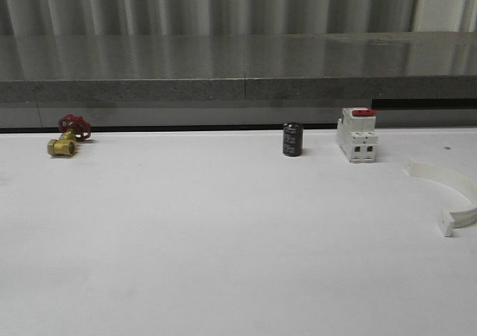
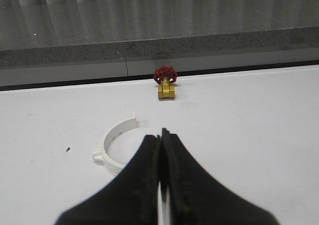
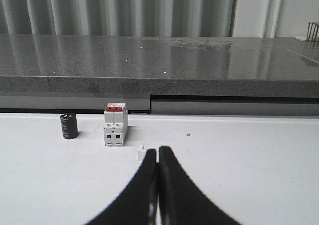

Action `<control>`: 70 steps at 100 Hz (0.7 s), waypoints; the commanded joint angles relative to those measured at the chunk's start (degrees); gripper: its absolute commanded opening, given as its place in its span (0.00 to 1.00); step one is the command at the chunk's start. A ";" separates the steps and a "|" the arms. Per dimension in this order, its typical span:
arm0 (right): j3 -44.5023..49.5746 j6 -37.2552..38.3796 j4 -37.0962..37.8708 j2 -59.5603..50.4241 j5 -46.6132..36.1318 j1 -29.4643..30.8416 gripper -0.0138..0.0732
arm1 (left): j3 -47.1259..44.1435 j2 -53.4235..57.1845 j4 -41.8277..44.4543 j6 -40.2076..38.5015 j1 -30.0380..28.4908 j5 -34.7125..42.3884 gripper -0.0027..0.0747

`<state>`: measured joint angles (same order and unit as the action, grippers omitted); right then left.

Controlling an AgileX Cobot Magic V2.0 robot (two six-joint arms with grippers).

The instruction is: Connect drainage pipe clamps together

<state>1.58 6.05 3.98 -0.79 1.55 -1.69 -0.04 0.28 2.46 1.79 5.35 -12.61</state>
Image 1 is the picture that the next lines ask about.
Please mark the grey stone shelf ledge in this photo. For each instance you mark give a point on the grey stone shelf ledge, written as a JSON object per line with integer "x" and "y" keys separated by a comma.
{"x": 328, "y": 70}

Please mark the black cylindrical capacitor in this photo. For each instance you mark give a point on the black cylindrical capacitor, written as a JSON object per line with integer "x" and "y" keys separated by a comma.
{"x": 292, "y": 141}

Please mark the white half-ring pipe clamp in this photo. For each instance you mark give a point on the white half-ring pipe clamp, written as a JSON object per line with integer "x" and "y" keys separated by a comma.
{"x": 448, "y": 220}

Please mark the brass valve with red handle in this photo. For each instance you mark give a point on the brass valve with red handle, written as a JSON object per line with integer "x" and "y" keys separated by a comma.
{"x": 73, "y": 129}

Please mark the white circuit breaker red switch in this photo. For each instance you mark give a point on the white circuit breaker red switch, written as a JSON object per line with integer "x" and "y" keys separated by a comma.
{"x": 356, "y": 134}

